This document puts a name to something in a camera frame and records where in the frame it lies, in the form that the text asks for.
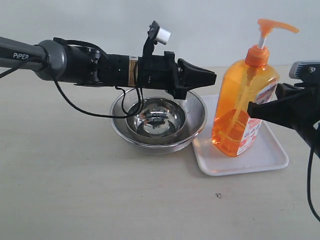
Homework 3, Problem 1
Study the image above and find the small stainless steel bowl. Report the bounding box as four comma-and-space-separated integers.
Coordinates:
125, 97, 187, 139

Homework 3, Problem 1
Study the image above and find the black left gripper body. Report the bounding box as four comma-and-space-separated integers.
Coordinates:
136, 51, 188, 99

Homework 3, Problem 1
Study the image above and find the white rectangular plastic tray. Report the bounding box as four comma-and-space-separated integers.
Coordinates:
192, 94, 289, 177

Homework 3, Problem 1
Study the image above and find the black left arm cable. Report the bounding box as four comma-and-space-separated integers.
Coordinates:
0, 39, 146, 119

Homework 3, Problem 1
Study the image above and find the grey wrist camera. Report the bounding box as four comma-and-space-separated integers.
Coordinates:
288, 60, 320, 83
142, 20, 171, 58

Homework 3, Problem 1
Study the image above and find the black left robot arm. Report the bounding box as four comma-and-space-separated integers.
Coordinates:
0, 37, 217, 100

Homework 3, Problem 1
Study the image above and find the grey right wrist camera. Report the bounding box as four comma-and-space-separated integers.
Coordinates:
288, 60, 320, 83

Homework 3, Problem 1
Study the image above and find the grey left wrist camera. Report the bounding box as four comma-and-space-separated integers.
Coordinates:
142, 20, 171, 58

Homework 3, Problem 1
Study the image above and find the orange dish soap pump bottle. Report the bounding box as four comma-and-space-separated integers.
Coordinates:
211, 18, 299, 157

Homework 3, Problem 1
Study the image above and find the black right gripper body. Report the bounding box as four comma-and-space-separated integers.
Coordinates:
294, 82, 320, 157

